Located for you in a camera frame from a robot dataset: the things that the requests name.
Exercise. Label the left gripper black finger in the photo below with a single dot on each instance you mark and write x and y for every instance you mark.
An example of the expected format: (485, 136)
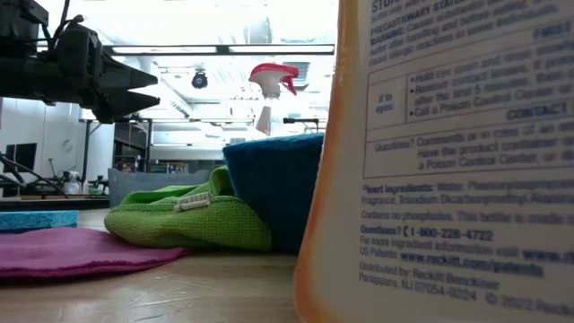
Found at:
(125, 78)
(125, 104)

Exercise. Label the green microfiber cloth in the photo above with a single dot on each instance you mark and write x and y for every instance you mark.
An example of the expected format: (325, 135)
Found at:
(188, 224)

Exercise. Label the clear spray bottle red trigger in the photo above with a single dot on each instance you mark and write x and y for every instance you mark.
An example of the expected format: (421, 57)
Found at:
(271, 78)

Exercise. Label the light blue sponge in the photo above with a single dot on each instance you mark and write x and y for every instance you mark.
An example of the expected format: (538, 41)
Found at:
(36, 220)

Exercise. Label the magenta cloth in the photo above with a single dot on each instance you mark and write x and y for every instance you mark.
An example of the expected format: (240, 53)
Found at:
(67, 251)

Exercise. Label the orange cleaner bottle white cap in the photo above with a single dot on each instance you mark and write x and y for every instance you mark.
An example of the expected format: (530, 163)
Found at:
(448, 179)

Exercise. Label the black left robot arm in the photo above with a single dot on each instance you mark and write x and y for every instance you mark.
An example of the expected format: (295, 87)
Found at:
(27, 76)

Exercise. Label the background white spray bottle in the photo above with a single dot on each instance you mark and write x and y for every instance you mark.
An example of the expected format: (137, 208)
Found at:
(72, 184)

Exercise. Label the black overhead rig bar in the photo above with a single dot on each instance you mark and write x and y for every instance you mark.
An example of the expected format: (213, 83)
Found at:
(220, 49)

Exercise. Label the small black monitor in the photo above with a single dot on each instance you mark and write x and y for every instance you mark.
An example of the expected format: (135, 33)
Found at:
(22, 157)

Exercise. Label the black hanging camera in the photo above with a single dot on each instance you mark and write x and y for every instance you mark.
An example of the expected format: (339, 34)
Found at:
(199, 80)

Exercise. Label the black aluminium table frame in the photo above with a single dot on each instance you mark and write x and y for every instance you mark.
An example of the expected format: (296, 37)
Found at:
(54, 204)

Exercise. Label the black background workbench frame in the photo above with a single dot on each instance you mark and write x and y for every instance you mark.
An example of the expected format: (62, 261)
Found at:
(300, 120)

